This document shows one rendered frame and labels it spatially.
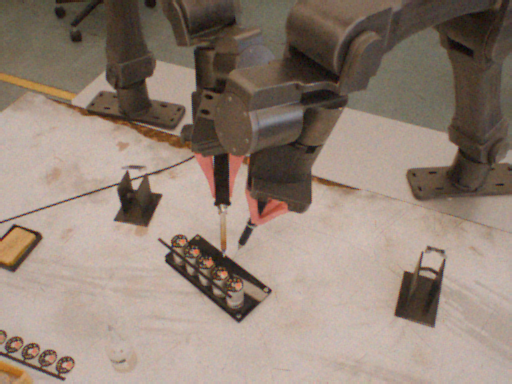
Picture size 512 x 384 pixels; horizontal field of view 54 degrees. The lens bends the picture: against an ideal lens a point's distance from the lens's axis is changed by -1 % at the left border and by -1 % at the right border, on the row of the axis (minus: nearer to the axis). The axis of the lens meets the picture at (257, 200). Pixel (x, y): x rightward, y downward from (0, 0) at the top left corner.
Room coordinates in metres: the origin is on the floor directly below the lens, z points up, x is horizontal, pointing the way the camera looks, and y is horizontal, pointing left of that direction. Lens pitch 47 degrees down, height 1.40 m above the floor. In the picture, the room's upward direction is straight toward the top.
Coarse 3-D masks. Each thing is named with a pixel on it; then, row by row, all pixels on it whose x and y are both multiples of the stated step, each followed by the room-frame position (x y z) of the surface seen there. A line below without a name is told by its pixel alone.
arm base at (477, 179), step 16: (464, 160) 0.63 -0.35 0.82; (416, 176) 0.65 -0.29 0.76; (432, 176) 0.65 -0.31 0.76; (448, 176) 0.65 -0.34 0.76; (464, 176) 0.62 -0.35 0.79; (480, 176) 0.62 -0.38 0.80; (496, 176) 0.65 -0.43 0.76; (416, 192) 0.61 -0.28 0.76; (432, 192) 0.61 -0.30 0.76; (448, 192) 0.61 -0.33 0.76; (464, 192) 0.61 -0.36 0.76; (480, 192) 0.61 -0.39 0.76; (496, 192) 0.62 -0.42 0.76
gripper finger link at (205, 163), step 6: (198, 156) 0.50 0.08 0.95; (210, 156) 0.52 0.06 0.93; (198, 162) 0.50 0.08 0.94; (204, 162) 0.50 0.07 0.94; (210, 162) 0.50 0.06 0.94; (204, 168) 0.50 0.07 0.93; (210, 168) 0.50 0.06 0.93; (210, 174) 0.50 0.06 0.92; (210, 180) 0.50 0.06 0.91; (210, 186) 0.50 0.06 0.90
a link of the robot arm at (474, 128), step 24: (456, 24) 0.55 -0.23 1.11; (480, 24) 0.53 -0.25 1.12; (456, 48) 0.57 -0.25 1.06; (480, 48) 0.53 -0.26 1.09; (456, 72) 0.59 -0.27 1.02; (480, 72) 0.55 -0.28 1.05; (456, 96) 0.60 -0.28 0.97; (480, 96) 0.57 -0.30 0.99; (456, 120) 0.62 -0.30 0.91; (480, 120) 0.58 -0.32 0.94; (504, 120) 0.62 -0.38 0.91; (456, 144) 0.63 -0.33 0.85; (480, 144) 0.59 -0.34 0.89
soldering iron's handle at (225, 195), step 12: (216, 156) 0.54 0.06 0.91; (228, 156) 0.55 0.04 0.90; (216, 168) 0.53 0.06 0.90; (228, 168) 0.53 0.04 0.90; (216, 180) 0.51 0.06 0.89; (228, 180) 0.52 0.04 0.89; (216, 192) 0.50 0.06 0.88; (228, 192) 0.50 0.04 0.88; (216, 204) 0.48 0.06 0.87; (228, 204) 0.48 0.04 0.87
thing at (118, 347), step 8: (112, 328) 0.31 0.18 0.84; (112, 336) 0.30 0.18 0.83; (120, 336) 0.31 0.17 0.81; (112, 344) 0.30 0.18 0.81; (120, 344) 0.30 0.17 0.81; (128, 344) 0.31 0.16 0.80; (112, 352) 0.29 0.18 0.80; (120, 352) 0.29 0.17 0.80; (128, 352) 0.30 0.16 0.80; (112, 360) 0.29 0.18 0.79; (120, 360) 0.29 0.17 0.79; (128, 360) 0.29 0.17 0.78; (136, 360) 0.31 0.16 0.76; (120, 368) 0.29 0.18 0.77; (128, 368) 0.29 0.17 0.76
